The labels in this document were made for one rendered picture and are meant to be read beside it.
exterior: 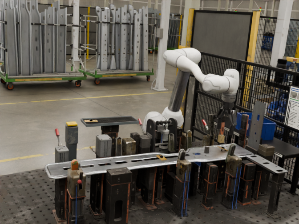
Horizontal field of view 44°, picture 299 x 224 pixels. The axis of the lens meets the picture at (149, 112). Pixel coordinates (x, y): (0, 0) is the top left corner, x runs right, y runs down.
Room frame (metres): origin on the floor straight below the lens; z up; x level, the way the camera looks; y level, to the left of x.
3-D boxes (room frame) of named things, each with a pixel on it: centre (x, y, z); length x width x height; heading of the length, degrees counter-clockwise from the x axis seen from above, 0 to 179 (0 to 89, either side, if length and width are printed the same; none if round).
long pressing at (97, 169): (2.14, -0.08, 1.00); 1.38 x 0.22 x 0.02; 116
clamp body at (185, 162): (2.03, -0.23, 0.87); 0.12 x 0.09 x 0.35; 26
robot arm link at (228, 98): (2.36, -0.51, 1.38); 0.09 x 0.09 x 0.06
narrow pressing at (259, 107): (2.47, -0.76, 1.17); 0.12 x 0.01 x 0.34; 26
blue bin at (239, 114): (2.72, -0.82, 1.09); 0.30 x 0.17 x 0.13; 17
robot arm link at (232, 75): (2.35, -0.50, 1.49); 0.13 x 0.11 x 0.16; 131
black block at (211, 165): (2.12, -0.42, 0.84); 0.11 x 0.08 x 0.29; 26
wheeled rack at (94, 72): (10.28, 1.01, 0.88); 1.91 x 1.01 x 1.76; 127
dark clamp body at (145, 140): (2.32, 0.02, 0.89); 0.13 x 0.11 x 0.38; 26
